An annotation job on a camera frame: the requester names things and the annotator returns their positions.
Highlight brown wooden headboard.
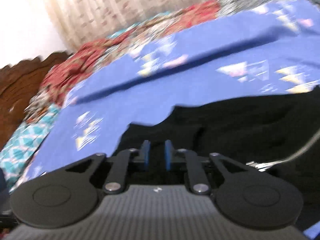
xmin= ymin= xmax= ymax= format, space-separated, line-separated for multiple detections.
xmin=0 ymin=51 xmax=69 ymax=147

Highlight black pants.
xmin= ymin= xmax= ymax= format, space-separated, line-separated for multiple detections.
xmin=117 ymin=87 xmax=319 ymax=230

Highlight blue patterned bed sheet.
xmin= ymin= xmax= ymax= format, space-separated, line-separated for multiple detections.
xmin=8 ymin=0 xmax=319 ymax=239

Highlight red floral patchwork quilt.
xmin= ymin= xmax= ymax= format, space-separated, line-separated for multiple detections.
xmin=0 ymin=0 xmax=306 ymax=193

